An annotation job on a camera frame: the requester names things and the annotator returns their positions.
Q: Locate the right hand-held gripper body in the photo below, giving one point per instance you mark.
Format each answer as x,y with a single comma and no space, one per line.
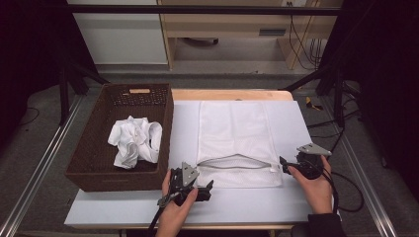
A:
311,164

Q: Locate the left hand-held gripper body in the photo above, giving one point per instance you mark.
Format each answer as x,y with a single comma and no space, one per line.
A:
190,173

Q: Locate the white mesh laundry bag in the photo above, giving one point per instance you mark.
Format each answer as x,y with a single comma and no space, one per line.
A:
237,131

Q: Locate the white garment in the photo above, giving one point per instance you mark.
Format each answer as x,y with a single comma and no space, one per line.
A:
131,140

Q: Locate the brown woven basket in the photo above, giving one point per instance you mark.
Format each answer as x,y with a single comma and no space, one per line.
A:
92,158

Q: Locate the person's right hand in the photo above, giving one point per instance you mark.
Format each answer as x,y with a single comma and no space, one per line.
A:
314,194

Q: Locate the person's left hand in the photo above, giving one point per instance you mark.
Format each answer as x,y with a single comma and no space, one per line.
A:
174,214

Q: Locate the yellow and black tool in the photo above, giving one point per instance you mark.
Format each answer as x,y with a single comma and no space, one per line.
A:
311,104

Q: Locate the black metal stand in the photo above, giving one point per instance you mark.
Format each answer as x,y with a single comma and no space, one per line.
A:
338,98
64,95

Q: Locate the black curtain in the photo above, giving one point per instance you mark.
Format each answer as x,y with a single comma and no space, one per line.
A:
388,82
29,49

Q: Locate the light wooden desk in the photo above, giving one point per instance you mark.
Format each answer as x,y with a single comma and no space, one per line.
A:
227,24

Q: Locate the white cabinet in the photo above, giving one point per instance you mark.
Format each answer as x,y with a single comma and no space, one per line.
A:
125,39

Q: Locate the silver metal rail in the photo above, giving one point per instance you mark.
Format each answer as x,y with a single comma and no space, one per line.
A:
39,164
365,184

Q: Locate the black horizontal frame bar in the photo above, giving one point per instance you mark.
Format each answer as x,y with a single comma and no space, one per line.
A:
197,10

